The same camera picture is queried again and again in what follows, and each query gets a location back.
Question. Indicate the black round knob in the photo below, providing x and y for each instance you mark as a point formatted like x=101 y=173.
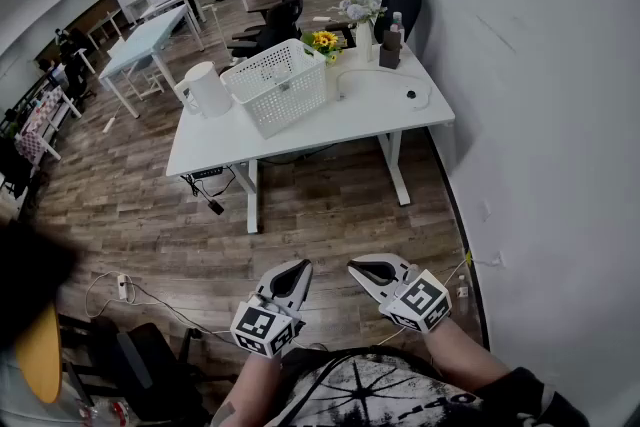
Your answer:
x=411 y=94

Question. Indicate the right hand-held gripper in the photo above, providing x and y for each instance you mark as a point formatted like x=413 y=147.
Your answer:
x=422 y=297

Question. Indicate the yellow round table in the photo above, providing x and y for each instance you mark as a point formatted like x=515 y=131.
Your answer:
x=40 y=355

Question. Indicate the black metal railing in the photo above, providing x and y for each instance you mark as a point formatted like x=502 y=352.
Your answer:
x=25 y=100

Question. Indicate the white kettle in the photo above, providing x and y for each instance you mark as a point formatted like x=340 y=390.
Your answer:
x=207 y=90

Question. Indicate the person's right forearm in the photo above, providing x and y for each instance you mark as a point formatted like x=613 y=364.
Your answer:
x=460 y=355

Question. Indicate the small pink-tinted bottle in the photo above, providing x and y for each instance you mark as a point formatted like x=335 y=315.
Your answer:
x=397 y=22

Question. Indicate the white plastic laundry basket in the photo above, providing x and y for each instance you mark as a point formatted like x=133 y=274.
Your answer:
x=280 y=95

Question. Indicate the white chair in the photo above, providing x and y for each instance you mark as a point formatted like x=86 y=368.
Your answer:
x=145 y=75

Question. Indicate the clear plastic bottle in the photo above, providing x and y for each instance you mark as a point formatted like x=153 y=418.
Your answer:
x=463 y=289

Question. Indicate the yellow sunflower bouquet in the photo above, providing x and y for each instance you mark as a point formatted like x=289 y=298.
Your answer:
x=325 y=42

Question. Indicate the white vase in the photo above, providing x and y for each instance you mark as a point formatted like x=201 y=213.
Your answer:
x=364 y=42

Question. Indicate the white power strip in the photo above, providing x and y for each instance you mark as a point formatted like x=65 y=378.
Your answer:
x=123 y=287
x=110 y=125

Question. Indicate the black white printed t-shirt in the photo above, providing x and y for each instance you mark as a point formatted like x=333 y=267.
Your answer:
x=390 y=395

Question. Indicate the pale blue flower bouquet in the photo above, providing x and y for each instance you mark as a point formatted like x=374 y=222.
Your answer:
x=357 y=7

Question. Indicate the brown holder box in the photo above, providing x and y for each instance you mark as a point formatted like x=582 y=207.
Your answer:
x=390 y=52

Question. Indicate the white desk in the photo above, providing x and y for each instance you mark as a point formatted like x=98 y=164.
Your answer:
x=172 y=5

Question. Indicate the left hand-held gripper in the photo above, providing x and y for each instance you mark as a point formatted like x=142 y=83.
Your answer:
x=255 y=322

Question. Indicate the person's left forearm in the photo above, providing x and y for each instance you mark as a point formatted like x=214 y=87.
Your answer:
x=250 y=390

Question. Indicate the white table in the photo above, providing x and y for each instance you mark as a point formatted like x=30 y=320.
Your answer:
x=360 y=115

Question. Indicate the white floor stand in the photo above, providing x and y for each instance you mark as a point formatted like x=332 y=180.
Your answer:
x=218 y=30

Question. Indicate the black power adapter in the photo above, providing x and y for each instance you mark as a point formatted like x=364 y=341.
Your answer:
x=216 y=207

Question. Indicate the light blue table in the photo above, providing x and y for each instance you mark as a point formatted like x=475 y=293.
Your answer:
x=142 y=40

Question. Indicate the black under-table power strip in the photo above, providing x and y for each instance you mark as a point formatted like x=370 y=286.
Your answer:
x=207 y=172

